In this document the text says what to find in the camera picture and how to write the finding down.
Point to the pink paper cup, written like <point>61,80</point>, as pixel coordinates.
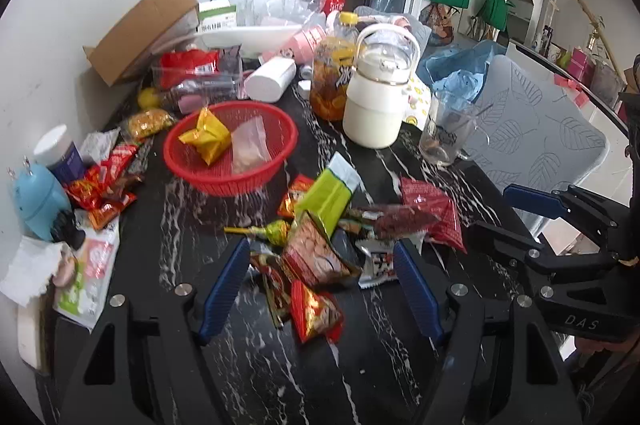
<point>302,45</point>

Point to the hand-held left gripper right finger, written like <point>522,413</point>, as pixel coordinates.
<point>417,295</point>

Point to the thin metal stirrer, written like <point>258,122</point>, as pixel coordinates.
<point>475,115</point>

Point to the person's right hand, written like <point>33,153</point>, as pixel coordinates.
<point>600,349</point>

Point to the green and white snack bag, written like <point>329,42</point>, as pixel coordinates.
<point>325,195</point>

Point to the light blue round humidifier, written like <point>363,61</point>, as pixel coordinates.
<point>37,202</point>

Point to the clear plastic box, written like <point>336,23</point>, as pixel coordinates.
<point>210,90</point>

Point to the glass mug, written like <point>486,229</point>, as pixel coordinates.
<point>445,140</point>

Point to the orange drink bottle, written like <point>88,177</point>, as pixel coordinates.
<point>330,75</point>

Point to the clear zip bag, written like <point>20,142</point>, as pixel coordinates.
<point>295,0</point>

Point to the pink round item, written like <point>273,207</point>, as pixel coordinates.
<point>64,270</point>

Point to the small white charger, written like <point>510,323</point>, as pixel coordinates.
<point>305,88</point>

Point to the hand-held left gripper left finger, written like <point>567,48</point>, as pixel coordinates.
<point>225,290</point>

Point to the clear pink packet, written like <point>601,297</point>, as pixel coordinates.
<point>250,147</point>

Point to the white tissue paper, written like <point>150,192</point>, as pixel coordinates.
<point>27,270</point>

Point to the dark red snack packet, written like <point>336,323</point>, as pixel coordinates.
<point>405,221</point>
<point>437,210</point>

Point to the red gold snack packet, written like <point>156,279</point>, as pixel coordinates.
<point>92,190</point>

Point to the white kettle jug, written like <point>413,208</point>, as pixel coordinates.
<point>372,110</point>

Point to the yellow lemon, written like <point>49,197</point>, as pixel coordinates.
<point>149,98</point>

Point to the cartoon print bag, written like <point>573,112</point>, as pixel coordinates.
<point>441,25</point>

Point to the dark blue jar white lid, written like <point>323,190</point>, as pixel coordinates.
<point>60,150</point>

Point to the pink gift boxes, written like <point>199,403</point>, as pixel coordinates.
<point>577,65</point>

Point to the orange snack packet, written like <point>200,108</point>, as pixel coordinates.
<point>292,197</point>

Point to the yellow snack packet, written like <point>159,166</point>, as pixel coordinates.
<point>207,137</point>

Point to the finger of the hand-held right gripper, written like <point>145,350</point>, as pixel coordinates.
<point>505,247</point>
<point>532,201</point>

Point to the yellow lollipop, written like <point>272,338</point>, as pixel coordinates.
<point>275,232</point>

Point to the cola bottle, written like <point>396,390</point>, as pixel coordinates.
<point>334,0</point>

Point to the dark brown snack wrapper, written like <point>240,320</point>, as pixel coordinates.
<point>272,290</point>

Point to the white green carton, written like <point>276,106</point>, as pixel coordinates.
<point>217,16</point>

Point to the black and white packet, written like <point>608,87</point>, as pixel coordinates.
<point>377,265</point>

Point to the blue plastic bag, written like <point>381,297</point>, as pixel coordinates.
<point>460,65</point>

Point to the white cylinder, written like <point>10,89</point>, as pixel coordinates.
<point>270,80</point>

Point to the multicoloured snack wrapper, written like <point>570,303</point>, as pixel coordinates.
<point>357,222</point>

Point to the white flat device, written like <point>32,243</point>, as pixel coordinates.
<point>30,335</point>

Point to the yellow smiley print bag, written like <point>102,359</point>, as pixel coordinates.
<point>417,97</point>

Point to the cardboard box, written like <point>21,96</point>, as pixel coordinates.
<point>145,30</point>

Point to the pink green printed packet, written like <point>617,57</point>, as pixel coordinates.
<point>92,275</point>

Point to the white grey snack packet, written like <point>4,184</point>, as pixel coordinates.
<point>97,147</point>

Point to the red plastic basket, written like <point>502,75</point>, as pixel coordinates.
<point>200,177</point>

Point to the orange spicy sachet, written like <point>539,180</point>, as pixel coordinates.
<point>110,212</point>

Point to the long red snack packet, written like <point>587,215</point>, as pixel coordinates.
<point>120,160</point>

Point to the red packet with label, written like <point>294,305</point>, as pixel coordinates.
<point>190,62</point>

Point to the grey leaf-print chair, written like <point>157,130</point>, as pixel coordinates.
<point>540,140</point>

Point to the brown red cookie packet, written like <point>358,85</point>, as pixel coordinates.
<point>312,255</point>

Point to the red gold small packet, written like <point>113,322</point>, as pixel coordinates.
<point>315,312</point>

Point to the white tray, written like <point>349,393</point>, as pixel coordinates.
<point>250,36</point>

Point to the yellow crispy snack bag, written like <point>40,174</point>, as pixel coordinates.
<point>147,124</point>

